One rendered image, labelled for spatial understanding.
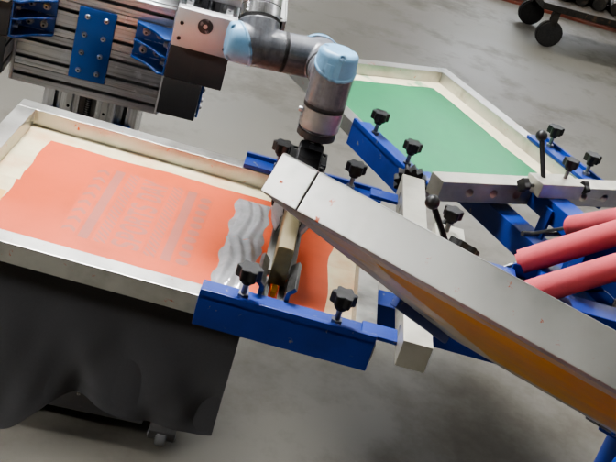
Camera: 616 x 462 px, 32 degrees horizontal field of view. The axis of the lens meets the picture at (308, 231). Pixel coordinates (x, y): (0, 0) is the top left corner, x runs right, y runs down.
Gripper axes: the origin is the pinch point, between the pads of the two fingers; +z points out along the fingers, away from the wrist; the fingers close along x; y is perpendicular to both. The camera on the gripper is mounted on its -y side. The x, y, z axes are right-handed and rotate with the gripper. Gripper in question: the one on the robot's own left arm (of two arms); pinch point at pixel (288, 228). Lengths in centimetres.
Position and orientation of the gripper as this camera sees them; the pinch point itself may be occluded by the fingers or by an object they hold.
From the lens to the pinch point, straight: 201.5
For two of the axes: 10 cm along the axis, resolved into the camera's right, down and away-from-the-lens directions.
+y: 0.7, -4.3, 9.0
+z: -2.6, 8.6, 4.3
